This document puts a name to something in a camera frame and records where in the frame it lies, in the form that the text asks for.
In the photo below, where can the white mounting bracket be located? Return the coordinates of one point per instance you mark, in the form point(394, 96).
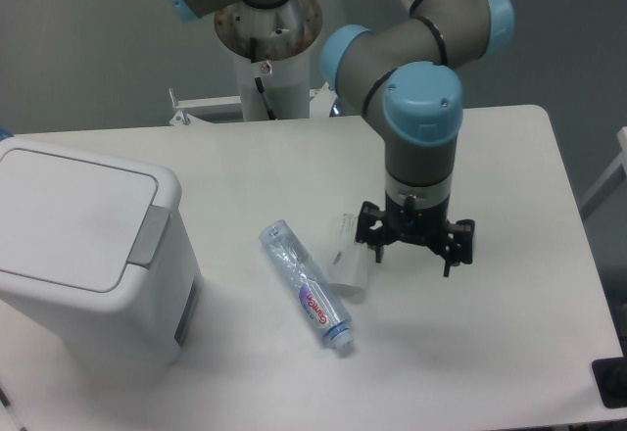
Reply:
point(325, 103)
point(213, 110)

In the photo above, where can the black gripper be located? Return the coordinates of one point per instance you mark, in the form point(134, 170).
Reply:
point(430, 227)

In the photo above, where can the white push-button trash can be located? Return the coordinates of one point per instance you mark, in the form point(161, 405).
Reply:
point(94, 249)

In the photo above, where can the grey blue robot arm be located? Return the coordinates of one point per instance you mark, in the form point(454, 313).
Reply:
point(401, 81)

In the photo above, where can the white frame at right edge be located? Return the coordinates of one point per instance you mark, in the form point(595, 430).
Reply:
point(607, 182)

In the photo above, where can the white left mounting bracket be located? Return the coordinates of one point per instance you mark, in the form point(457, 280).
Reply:
point(213, 110)

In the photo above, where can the white right mounting bracket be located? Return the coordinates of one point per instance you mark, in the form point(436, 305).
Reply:
point(325, 103)

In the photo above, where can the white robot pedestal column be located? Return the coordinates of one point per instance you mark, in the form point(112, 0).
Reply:
point(272, 54)

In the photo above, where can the crumpled white paper cup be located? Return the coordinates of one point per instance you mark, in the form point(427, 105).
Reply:
point(347, 262)

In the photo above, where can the clear plastic water bottle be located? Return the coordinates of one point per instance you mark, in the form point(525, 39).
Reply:
point(323, 310)

